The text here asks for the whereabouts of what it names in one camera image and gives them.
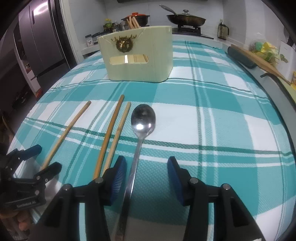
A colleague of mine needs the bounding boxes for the steel spoon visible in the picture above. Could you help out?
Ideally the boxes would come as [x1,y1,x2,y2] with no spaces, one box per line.
[115,104,156,240]

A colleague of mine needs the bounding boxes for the person's left hand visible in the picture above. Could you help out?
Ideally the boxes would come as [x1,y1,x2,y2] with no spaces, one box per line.
[1,210,32,231]

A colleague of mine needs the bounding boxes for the teal white checkered tablecloth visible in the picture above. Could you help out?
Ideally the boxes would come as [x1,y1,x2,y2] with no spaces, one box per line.
[10,41,295,240]

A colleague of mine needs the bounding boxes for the grey refrigerator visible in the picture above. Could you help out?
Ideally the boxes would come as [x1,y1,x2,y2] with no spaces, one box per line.
[14,1,75,93]

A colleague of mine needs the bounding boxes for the white spice jar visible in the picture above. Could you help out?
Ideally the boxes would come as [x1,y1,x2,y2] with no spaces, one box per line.
[85,34,94,47]

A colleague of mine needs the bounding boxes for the green cutting board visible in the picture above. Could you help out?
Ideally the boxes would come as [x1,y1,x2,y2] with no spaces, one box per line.
[278,77,296,102]

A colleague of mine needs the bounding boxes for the black griddle under board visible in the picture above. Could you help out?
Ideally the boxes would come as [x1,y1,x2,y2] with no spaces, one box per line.
[227,47,257,69]

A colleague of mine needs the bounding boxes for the cream utensil holder box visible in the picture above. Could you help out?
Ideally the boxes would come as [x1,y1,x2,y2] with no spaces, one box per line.
[98,26,173,83]

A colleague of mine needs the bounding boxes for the wooden cutting board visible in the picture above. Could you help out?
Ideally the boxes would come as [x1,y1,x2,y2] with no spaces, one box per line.
[231,44,290,85]

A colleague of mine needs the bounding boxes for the sauce bottles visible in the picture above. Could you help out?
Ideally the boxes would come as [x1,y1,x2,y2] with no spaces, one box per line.
[103,18,118,33]

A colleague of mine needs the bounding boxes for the white knife block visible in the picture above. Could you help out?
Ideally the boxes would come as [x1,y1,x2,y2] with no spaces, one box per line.
[277,41,296,83]

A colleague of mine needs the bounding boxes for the bag of colourful sponges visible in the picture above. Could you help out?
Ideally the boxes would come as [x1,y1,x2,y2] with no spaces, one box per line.
[249,33,280,66]

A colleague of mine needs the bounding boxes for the black pot orange lid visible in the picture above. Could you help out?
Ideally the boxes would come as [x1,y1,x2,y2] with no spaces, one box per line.
[122,12,150,27]

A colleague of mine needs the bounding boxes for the black gas stove top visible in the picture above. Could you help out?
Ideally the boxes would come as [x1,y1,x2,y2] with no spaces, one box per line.
[172,26,214,40]

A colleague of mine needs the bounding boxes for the black wok glass lid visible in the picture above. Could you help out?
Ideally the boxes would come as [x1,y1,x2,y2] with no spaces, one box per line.
[159,4,206,28]

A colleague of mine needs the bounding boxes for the glass jug with handle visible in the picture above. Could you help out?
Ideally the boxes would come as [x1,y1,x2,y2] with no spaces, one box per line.
[217,22,229,40]

